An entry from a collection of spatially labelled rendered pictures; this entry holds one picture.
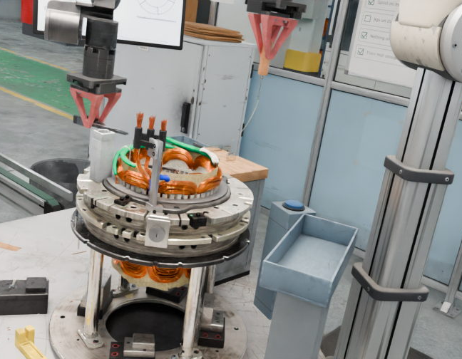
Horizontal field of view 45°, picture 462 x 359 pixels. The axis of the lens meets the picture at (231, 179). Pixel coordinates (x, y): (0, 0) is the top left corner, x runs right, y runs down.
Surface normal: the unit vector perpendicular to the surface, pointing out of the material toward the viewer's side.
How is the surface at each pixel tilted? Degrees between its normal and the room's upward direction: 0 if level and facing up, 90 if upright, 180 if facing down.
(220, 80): 90
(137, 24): 83
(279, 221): 90
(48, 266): 0
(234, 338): 0
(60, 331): 0
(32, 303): 90
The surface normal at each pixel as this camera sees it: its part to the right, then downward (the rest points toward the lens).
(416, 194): 0.21, 0.33
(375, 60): -0.65, 0.15
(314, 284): -0.37, 0.23
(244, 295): 0.14, -0.94
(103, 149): 0.72, 0.31
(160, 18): 0.39, 0.22
